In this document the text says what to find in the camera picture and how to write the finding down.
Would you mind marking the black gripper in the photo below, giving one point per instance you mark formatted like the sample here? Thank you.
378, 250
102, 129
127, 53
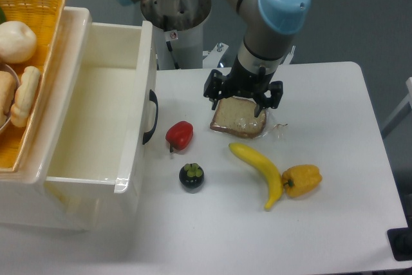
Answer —
251, 78

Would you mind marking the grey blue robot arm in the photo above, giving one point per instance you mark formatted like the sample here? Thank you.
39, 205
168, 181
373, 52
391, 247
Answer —
271, 26

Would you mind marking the dark purple mangosteen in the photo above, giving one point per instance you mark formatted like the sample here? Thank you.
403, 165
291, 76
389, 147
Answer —
191, 177

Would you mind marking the wrapped bread slice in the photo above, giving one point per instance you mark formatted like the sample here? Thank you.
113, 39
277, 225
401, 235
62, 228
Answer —
236, 116

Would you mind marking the red bell pepper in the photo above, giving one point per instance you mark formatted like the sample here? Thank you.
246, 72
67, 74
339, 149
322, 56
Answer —
179, 136

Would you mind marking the yellow bell pepper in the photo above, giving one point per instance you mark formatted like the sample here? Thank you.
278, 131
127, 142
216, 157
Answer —
301, 179

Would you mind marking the yellow banana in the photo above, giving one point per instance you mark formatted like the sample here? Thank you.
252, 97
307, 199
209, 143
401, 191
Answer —
263, 165

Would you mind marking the white open drawer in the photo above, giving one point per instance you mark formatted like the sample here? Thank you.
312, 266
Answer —
100, 152

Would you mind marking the beige braided bread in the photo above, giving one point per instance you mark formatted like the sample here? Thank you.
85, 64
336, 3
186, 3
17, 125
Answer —
24, 96

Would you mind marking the black device at edge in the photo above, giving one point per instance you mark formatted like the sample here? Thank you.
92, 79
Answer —
400, 243

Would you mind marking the yellow woven basket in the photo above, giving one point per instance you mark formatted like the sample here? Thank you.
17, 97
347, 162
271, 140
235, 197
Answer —
43, 18

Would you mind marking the white round bun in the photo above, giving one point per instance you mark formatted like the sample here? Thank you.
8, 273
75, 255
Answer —
18, 42

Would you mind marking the tan bread roll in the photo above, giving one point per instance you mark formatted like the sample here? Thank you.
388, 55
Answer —
6, 81

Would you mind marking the metal bowl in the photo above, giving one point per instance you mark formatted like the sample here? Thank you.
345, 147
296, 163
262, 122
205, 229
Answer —
9, 98

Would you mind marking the white drawer cabinet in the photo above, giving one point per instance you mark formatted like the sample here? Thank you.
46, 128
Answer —
26, 197

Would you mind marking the green vegetable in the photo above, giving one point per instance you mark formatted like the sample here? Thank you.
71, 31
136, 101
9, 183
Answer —
3, 17

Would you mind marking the black drawer handle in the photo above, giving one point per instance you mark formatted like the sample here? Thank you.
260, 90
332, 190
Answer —
152, 118

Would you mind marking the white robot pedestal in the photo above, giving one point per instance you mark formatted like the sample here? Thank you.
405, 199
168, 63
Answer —
178, 31

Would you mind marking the white frame at right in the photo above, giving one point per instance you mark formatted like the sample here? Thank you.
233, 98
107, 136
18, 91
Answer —
401, 111

